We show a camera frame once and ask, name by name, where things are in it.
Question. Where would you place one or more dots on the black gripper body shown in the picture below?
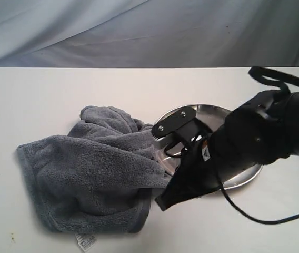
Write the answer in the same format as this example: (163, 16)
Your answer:
(212, 161)

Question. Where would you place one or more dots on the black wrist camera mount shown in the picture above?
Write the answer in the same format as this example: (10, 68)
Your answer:
(179, 132)

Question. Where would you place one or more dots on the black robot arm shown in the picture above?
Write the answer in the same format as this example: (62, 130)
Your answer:
(261, 131)

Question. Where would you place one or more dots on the grey backdrop cloth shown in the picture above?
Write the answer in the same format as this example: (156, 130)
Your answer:
(154, 34)

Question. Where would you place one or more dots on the grey fleece towel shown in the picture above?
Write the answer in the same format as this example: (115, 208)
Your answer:
(98, 179)

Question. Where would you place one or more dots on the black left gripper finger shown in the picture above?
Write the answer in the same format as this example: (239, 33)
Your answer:
(172, 195)

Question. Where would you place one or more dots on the round stainless steel plate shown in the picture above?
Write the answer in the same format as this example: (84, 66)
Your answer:
(214, 117)

